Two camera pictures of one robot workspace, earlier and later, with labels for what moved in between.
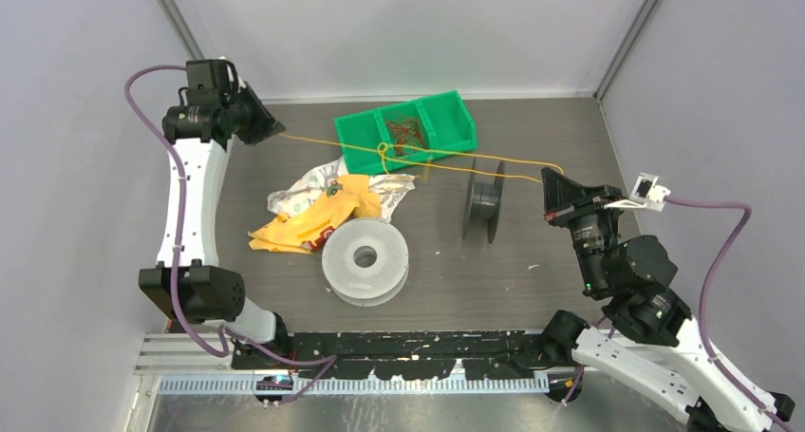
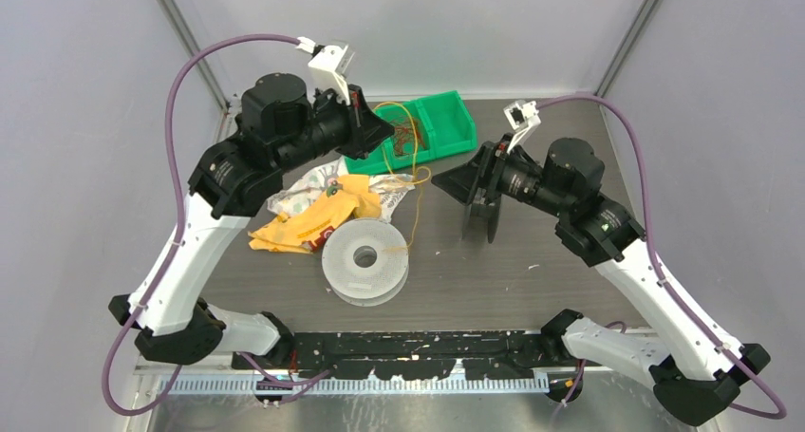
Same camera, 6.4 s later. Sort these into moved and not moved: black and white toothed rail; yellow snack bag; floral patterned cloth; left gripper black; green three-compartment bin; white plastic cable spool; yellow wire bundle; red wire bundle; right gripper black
Moved: yellow wire bundle; right gripper black; left gripper black
Not moved: floral patterned cloth; black and white toothed rail; white plastic cable spool; red wire bundle; green three-compartment bin; yellow snack bag
